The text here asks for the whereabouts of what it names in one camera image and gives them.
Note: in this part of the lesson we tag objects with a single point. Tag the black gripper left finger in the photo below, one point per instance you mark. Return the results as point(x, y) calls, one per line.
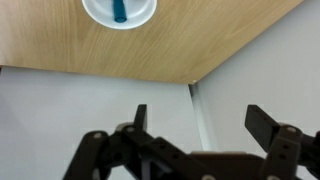
point(140, 143)

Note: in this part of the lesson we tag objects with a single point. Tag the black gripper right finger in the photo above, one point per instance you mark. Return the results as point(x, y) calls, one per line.
point(283, 146)

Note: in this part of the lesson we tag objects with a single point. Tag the blue-green marker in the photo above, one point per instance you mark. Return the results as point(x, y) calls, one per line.
point(119, 11)

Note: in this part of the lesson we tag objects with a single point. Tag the white printed paper cup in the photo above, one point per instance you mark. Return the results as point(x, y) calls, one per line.
point(141, 11)

